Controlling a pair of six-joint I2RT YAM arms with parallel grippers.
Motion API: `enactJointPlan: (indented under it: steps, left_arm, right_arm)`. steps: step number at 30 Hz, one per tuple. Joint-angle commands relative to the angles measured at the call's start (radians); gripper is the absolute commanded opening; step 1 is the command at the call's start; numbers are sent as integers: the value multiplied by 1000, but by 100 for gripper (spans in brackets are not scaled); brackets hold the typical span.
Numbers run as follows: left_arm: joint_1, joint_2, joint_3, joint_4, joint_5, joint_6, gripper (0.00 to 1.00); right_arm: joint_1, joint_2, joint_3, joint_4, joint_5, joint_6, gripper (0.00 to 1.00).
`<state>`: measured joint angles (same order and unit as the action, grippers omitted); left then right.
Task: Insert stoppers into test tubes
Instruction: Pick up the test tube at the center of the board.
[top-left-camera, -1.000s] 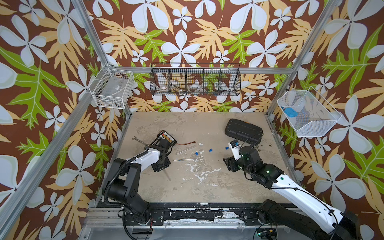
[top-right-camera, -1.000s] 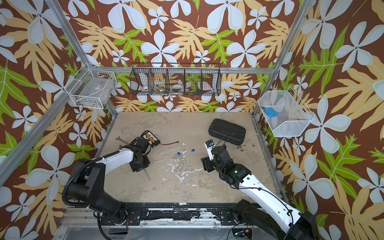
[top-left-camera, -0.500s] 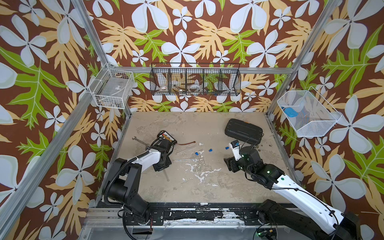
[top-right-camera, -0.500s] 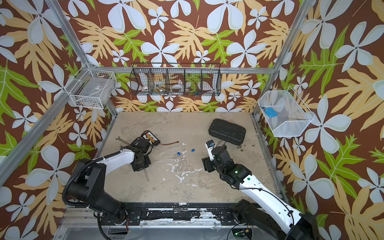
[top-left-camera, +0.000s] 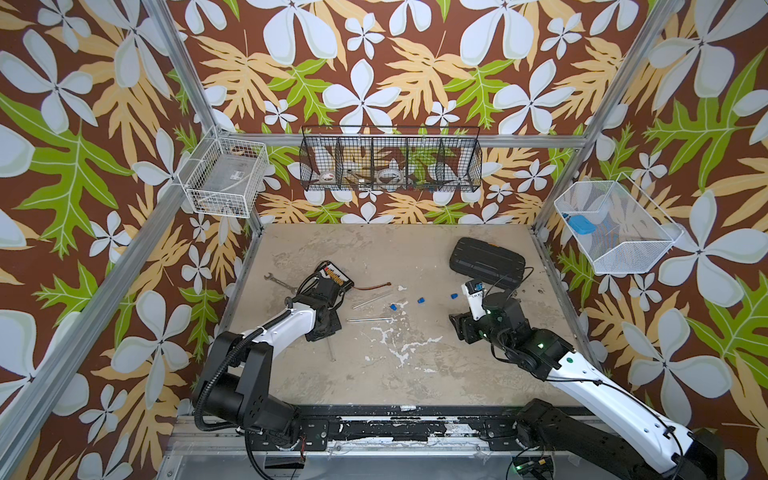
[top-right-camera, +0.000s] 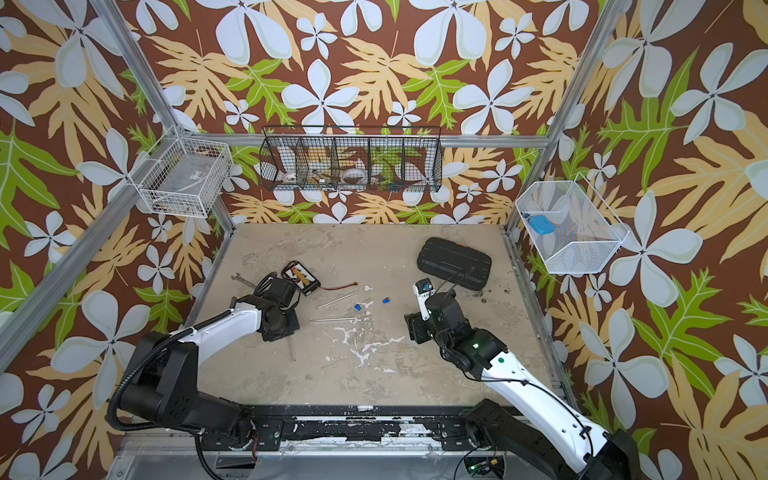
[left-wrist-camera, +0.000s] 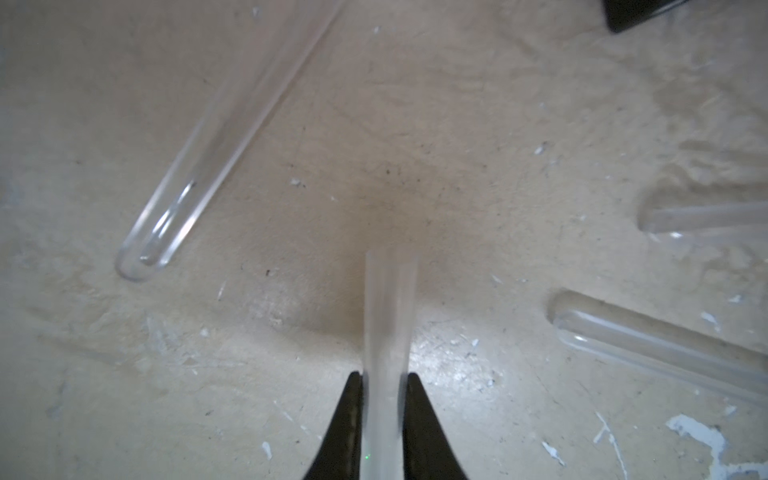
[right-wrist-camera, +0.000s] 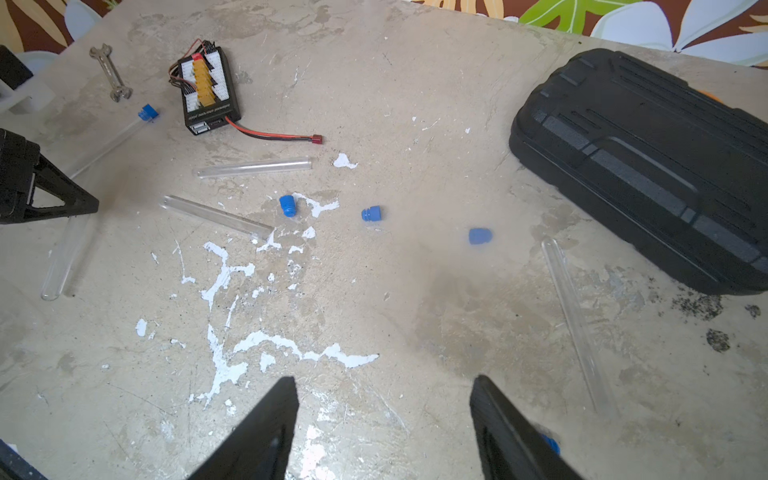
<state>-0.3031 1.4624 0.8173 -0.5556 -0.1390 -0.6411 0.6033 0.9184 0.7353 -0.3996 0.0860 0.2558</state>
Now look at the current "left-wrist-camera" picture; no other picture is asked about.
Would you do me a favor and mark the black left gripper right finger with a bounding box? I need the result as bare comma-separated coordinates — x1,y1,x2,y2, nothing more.
402,372,467,480

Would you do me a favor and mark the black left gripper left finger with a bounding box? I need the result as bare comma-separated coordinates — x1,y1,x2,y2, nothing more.
304,371,363,480

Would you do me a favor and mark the clear test tube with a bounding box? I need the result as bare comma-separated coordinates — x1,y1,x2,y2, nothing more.
115,1,342,281
637,184,767,236
547,291,767,407
360,246,418,479

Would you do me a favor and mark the black battery charging board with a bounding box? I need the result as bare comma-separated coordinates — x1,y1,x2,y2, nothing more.
602,0,687,34

